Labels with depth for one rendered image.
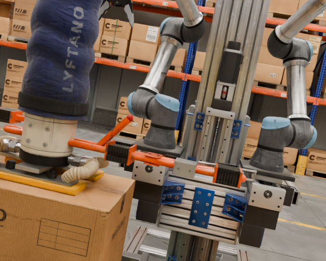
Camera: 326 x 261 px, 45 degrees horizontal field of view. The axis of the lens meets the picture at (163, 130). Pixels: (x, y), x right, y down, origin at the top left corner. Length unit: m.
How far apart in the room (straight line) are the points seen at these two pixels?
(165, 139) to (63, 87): 0.67
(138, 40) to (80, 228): 7.62
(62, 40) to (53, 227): 0.55
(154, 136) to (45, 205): 0.74
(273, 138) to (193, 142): 0.41
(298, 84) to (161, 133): 0.67
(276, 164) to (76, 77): 0.95
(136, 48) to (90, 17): 7.34
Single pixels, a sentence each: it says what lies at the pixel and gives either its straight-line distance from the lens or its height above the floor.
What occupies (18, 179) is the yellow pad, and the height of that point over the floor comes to 0.96.
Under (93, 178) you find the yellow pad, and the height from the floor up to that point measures 0.96.
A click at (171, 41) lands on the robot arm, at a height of 1.53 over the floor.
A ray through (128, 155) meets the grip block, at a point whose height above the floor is 1.08.
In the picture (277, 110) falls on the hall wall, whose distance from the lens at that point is 9.80.
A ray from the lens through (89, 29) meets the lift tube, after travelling 1.27.
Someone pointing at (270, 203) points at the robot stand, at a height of 0.93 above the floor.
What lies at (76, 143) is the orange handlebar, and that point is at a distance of 1.30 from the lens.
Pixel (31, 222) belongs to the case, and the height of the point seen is 0.87.
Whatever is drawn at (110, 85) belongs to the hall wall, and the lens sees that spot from 10.05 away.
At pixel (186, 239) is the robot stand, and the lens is 1.97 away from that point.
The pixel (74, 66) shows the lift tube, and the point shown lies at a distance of 1.25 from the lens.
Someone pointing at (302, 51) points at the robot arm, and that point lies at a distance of 1.99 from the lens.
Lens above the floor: 1.32
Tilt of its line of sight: 7 degrees down
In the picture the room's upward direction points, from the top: 11 degrees clockwise
